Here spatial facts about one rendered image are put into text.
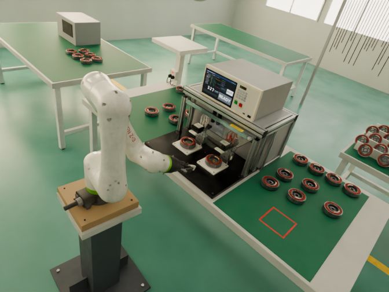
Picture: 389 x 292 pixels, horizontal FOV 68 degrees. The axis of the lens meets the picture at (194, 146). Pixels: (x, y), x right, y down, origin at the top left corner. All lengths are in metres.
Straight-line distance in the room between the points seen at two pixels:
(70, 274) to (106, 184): 1.08
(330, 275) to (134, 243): 1.38
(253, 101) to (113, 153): 0.91
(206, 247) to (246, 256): 0.32
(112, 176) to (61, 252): 1.21
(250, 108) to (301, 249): 0.82
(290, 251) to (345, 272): 0.27
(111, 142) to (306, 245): 1.12
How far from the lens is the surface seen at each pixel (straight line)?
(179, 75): 2.94
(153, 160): 1.37
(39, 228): 2.52
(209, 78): 1.90
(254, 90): 1.71
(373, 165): 2.70
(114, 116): 1.05
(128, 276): 2.19
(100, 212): 1.49
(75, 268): 2.25
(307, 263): 1.61
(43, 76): 2.95
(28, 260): 2.37
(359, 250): 1.85
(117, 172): 1.22
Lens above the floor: 1.90
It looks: 34 degrees down
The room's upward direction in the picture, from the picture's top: 12 degrees clockwise
